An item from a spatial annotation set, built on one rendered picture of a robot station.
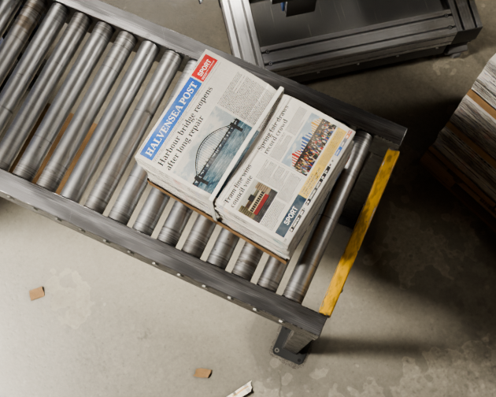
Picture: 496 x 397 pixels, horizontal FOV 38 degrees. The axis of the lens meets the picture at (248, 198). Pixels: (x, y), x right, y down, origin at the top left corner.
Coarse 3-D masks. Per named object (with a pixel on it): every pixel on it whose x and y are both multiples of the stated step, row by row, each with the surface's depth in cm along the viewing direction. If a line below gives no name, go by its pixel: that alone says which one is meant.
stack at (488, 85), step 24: (480, 96) 195; (456, 120) 214; (480, 120) 203; (432, 144) 239; (456, 144) 226; (480, 144) 213; (432, 168) 251; (480, 168) 225; (456, 192) 252; (480, 216) 250
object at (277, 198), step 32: (288, 128) 152; (320, 128) 151; (256, 160) 150; (288, 160) 150; (320, 160) 149; (256, 192) 148; (288, 192) 148; (320, 192) 152; (256, 224) 146; (288, 224) 146; (288, 256) 156
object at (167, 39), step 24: (24, 0) 195; (48, 0) 187; (72, 0) 186; (96, 0) 185; (120, 24) 184; (144, 24) 184; (168, 48) 182; (192, 48) 182; (264, 72) 180; (312, 96) 178; (336, 120) 177; (360, 120) 177; (384, 120) 177; (384, 144) 178
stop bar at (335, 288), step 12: (384, 156) 174; (396, 156) 172; (384, 168) 171; (384, 180) 170; (372, 192) 170; (372, 204) 169; (360, 216) 168; (372, 216) 168; (360, 228) 168; (360, 240) 167; (348, 252) 166; (348, 264) 165; (336, 276) 165; (336, 288) 164; (324, 300) 163; (336, 300) 163; (324, 312) 163
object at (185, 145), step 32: (224, 64) 155; (192, 96) 153; (224, 96) 153; (256, 96) 154; (160, 128) 152; (192, 128) 152; (224, 128) 152; (160, 160) 150; (192, 160) 150; (192, 192) 151
